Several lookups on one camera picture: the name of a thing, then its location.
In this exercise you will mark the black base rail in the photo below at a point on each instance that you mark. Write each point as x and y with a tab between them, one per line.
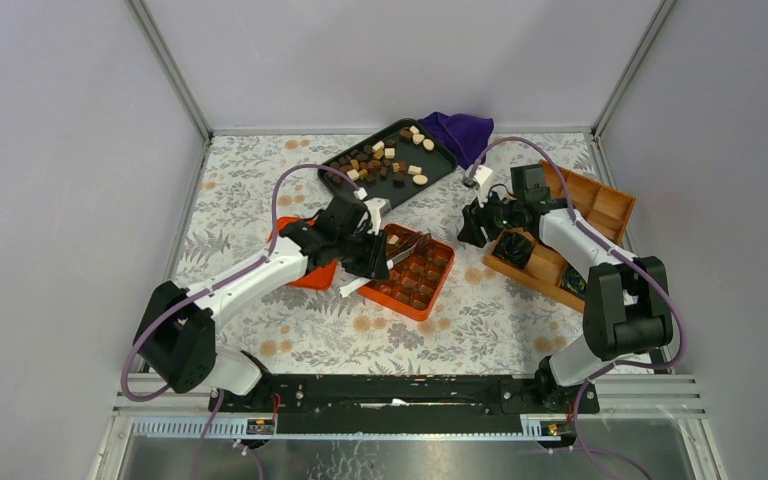
414	404

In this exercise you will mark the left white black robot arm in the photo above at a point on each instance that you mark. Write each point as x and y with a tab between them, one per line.
177	336

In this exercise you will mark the black tray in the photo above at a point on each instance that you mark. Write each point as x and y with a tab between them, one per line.
384	163

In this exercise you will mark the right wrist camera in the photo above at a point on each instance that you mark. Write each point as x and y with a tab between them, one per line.
478	180

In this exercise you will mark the orange box lid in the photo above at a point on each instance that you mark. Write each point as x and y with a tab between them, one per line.
317	279

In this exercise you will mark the dark rolled cloth front-right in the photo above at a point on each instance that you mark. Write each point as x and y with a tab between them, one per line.
573	282

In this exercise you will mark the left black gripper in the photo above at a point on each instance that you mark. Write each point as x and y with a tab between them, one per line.
374	265

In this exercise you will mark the orange chocolate box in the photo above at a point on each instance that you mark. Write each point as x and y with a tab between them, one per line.
415	282

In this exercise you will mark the wooden compartment organizer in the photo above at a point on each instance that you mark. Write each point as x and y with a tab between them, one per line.
608	210

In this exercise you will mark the floral table mat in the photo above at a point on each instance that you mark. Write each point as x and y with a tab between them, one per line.
481	323

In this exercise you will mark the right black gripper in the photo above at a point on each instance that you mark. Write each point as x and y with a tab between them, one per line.
471	232

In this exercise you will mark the purple cloth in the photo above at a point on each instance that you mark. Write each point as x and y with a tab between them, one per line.
463	135

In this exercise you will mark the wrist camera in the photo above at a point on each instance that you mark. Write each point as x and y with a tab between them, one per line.
377	207
478	180

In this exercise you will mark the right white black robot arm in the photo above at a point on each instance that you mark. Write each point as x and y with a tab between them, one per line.
626	310

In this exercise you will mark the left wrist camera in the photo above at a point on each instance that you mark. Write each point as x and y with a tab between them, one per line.
377	207

